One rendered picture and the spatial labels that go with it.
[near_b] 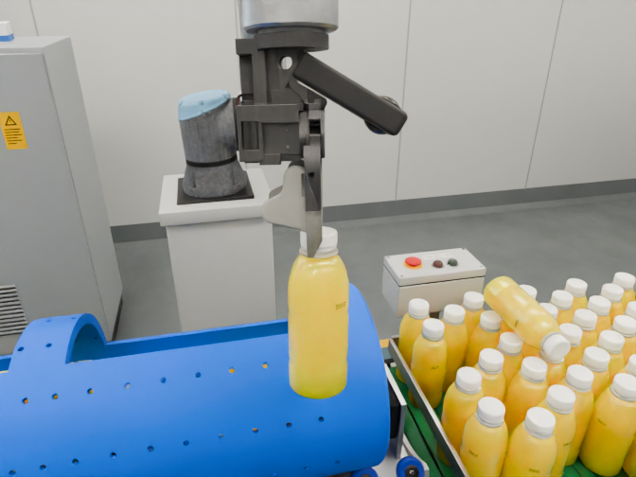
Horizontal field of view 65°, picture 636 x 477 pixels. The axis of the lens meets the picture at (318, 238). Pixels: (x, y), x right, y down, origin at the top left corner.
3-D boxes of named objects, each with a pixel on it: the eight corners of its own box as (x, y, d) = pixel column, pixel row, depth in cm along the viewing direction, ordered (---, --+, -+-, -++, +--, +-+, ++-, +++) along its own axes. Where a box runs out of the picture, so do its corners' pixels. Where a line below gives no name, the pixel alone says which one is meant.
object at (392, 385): (369, 416, 93) (373, 364, 87) (381, 415, 93) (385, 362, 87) (387, 461, 84) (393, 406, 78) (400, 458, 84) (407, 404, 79)
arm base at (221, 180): (184, 178, 157) (179, 148, 152) (244, 171, 160) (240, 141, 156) (183, 201, 140) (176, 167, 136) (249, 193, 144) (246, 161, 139)
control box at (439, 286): (380, 292, 117) (383, 255, 112) (459, 283, 121) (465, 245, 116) (396, 317, 108) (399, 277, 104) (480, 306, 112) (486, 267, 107)
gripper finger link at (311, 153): (304, 209, 50) (302, 123, 50) (322, 209, 50) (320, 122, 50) (302, 212, 46) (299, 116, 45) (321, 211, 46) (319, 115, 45)
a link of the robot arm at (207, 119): (186, 148, 152) (177, 89, 143) (242, 144, 153) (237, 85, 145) (182, 165, 138) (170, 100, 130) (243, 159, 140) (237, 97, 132)
